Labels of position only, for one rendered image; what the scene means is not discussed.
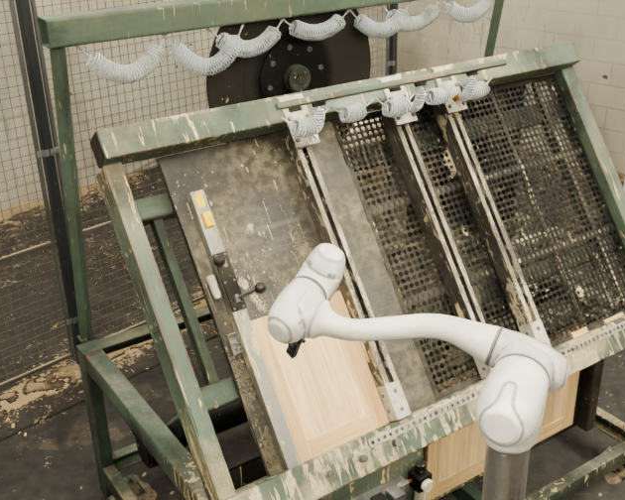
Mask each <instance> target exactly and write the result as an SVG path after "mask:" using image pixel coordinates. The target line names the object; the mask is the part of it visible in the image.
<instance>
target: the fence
mask: <svg viewBox="0 0 625 500"><path fill-rule="evenodd" d="M198 193H201V194H202V196H203V199H204V202H205V205H206V207H204V208H200V209H198V207H197V205H196V202H195V199H194V196H193V195H194V194H198ZM187 201H188V204H189V207H190V209H191V212H192V215H193V218H194V221H195V224H196V226H197V229H198V232H199V235H200V238H201V240H202V243H203V246H204V249H205V252H206V254H207V257H208V260H209V263H210V266H211V269H212V271H213V274H214V275H215V278H216V281H217V284H218V287H219V289H220V292H221V295H222V298H223V301H224V304H225V307H226V310H227V312H228V315H229V318H230V321H231V324H232V327H233V329H234V332H235V331H238V334H239V337H240V340H241V342H242V345H243V348H244V352H242V355H243V357H244V360H245V363H246V366H247V369H248V372H249V374H250V377H251V380H252V383H253V386H254V388H255V391H256V394H257V397H258V400H259V402H260V405H261V408H262V411H263V414H264V417H265V419H266V422H267V425H268V428H269V431H270V433H271V436H272V439H273V442H274V445H275V447H276V450H277V453H278V456H279V458H280V460H281V463H282V466H283V469H284V470H290V469H292V468H294V467H297V466H299V465H301V464H302V463H301V460H300V458H299V455H298V452H297V449H296V446H295V444H294V441H293V438H292V435H291V433H290V430H289V427H288V424H287V421H286V419H285V416H284V413H283V410H282V407H281V405H280V402H279V399H278V396H277V393H276V391H275V388H274V385H273V382H272V380H271V377H270V374H269V371H268V368H267V366H266V363H265V360H264V357H263V354H262V352H261V349H260V346H259V343H258V340H257V338H256V335H255V332H254V329H253V326H252V324H251V321H250V318H249V315H248V313H247V310H246V309H244V310H241V311H238V312H232V309H231V306H230V303H229V301H228V298H227V296H226V293H225V290H224V288H223V285H222V282H221V279H220V276H219V274H218V271H217V268H216V266H215V265H214V264H213V257H212V255H213V254H216V253H220V252H223V251H225V249H224V247H223V244H222V241H221V238H220V235H219V233H218V230H217V227H216V224H215V225H214V226H213V227H209V228H206V229H205V227H204V224H203V221H202V219H201V216H200V215H201V214H202V213H203V212H207V211H211V210H210V207H209V205H208V202H207V199H206V196H205V194H204V191H203V189H201V190H197V191H193V192H190V193H189V194H188V195H187Z"/></svg>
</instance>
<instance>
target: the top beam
mask: <svg viewBox="0 0 625 500"><path fill-rule="evenodd" d="M505 59H506V60H507V64H506V65H502V66H497V67H492V68H488V69H483V70H478V71H477V72H478V74H477V75H474V76H473V77H476V79H477V81H479V80H483V81H485V82H487V81H488V80H489V78H490V77H491V76H492V74H495V75H494V76H493V77H492V79H491V80H490V81H489V83H488V85H489V86H493V85H497V84H502V83H507V82H511V81H516V80H521V79H525V78H530V77H535V76H540V75H544V74H549V73H554V72H555V71H557V70H559V69H561V68H563V67H567V66H571V65H574V64H576V63H578V62H579V61H580V58H579V56H578V53H577V51H576V49H575V46H574V44H573V42H572V41H570V42H565V43H560V44H554V45H549V46H543V47H538V48H533V49H527V50H522V51H518V52H512V53H507V54H502V55H496V56H491V57H486V58H480V59H475V60H470V61H464V62H455V63H449V64H444V65H439V66H433V67H428V68H423V69H417V70H412V71H407V72H401V73H396V74H391V75H385V76H380V77H375V78H369V79H364V80H359V81H353V82H348V83H344V84H338V85H333V86H328V87H322V88H317V89H312V90H306V91H301V92H296V93H290V94H285V95H280V96H274V97H269V98H264V99H258V100H253V101H248V102H242V103H237V104H232V105H226V106H221V107H216V108H210V109H205V110H200V111H195V112H190V113H185V114H179V115H174V116H169V117H163V118H158V119H153V120H147V121H142V122H137V123H131V124H126V125H121V126H115V127H110V128H105V129H99V130H96V132H95V133H94V135H93V136H92V138H91V140H90V146H91V149H92V152H93V155H94V158H95V160H96V163H97V166H98V168H99V169H102V167H103V166H104V164H108V163H112V162H117V161H120V162H121V164H122V165H124V164H129V163H134V162H138V161H143V160H148V159H152V158H157V157H162V156H167V155H170V154H175V153H180V152H184V151H189V150H194V149H198V148H203V147H208V146H213V145H217V144H222V143H227V142H231V141H236V140H241V139H245V138H250V137H255V136H260V135H264V134H269V133H274V132H278V131H283V130H288V129H289V127H288V124H287V122H285V121H284V120H283V119H281V117H284V118H285V116H284V114H283V111H282V110H276V107H275V104H276V103H278V102H279V100H278V97H282V96H288V95H293V94H298V93H302V94H303V97H310V96H315V95H320V94H325V93H330V92H336V91H340V90H345V89H350V88H355V87H361V86H366V85H371V84H376V83H380V80H379V78H383V77H388V76H393V75H400V76H401V78H408V77H413V76H418V75H423V74H428V73H432V68H436V67H441V66H446V65H451V68H452V69H454V68H460V67H465V66H470V65H475V64H480V63H490V62H495V61H500V60H505ZM477 81H476V82H477ZM376 97H377V98H378V99H379V100H380V101H381V102H382V103H384V102H385V101H387V98H386V96H385V93H384V91H383V89H382V90H377V91H372V92H367V93H362V94H357V95H352V96H347V97H342V98H337V99H331V100H327V101H326V102H325V103H326V104H325V105H323V106H321V107H320V108H323V111H325V109H326V108H329V109H328V110H327V111H326V113H325V116H324V117H325V118H324V121H329V120H334V119H338V118H339V115H338V112H336V111H334V110H332V109H330V107H332V108H334V109H336V110H338V111H339V110H340V108H341V107H342V106H343V105H349V104H354V103H356V102H360V103H362V104H363V105H364V106H365V105H366V104H367V103H368V102H369V101H370V100H371V99H373V98H374V100H373V101H372V102H371V103H370V104H369V105H368V106H367V107H366V111H367V112H371V111H376V110H381V109H382V105H381V104H380V103H379V102H378V101H377V100H376V99H375V98H376Z"/></svg>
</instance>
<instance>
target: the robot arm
mask: <svg viewBox="0 0 625 500"><path fill-rule="evenodd" d="M344 269H345V256H344V253H343V252H342V251H341V250H340V249H339V248H338V247H336V246H334V245H332V244H329V243H321V244H319V245H317V246H316V247H315V248H314V249H313V250H312V251H311V253H310V255H309V256H308V258H307V260H306V261H305V262H304V264H303V266H302V267H301V269H300V271H299V272H298V274H297V275H296V276H295V278H294V279H293V280H292V281H291V282H290V283H289V284H288V285H287V286H286V287H285V288H284V289H283V290H282V291H281V293H280V294H279V295H278V297H277V298H276V300H275V301H274V303H273V305H272V306H271V308H270V311H269V314H268V330H269V332H270V334H271V335H272V337H273V338H274V339H276V340H277V341H279V342H282V343H285V344H289V345H288V348H287V350H286V352H287V353H288V354H289V355H290V356H291V358H294V357H296V356H297V354H298V351H299V349H300V346H301V344H302V343H305V342H306V341H305V338H311V339H315V338H317V337H319V336H328V337H332V338H336V339H341V340H348V341H371V340H389V339H406V338H435V339H440V340H444V341H446V342H449V343H451V344H453V345H455V346H456V347H458V348H460V349H461V350H463V351H465V352H466V353H468V354H469V355H471V356H473V357H474V358H476V359H477V360H479V361H480V362H481V363H483V364H485V365H487V366H489V367H491V368H492V370H491V371H490V373H489V374H488V376H487V378H486V380H485V382H484V384H483V386H482V389H481V391H480V394H479V397H478V400H477V404H476V411H475V415H476V422H477V425H478V427H479V430H480V432H481V435H482V437H483V439H484V440H485V441H486V449H485V462H484V475H483V488H482V500H526V499H525V494H526V485H527V476H528V467H529V458H530V449H531V447H532V446H533V445H534V444H535V443H536V441H537V439H538V436H539V432H540V428H541V424H542V421H543V417H544V413H545V409H546V401H547V398H548V393H552V392H555V391H558V390H559V389H560V388H562V387H563V386H564V384H565V382H566V380H567V377H568V373H569V365H568V363H567V361H566V359H565V358H564V357H563V356H562V355H560V354H559V353H558V352H557V351H556V350H554V349H553V348H551V347H550V346H548V345H547V344H545V343H543V342H541V341H539V340H537V339H535V338H533V337H531V336H528V335H526V334H523V333H521V332H518V331H514V330H510V329H507V328H503V327H500V326H496V325H491V324H486V323H481V322H477V321H473V320H469V319H465V318H461V317H456V316H452V315H447V314H439V313H416V314H405V315H395V316H384V317H374V318H363V319H355V318H348V317H344V316H341V315H339V314H337V313H336V312H334V311H333V310H332V308H331V306H330V303H329V301H330V299H331V297H332V296H333V295H334V294H335V292H336V290H337V288H338V287H339V284H340V282H341V280H342V277H343V274H344Z"/></svg>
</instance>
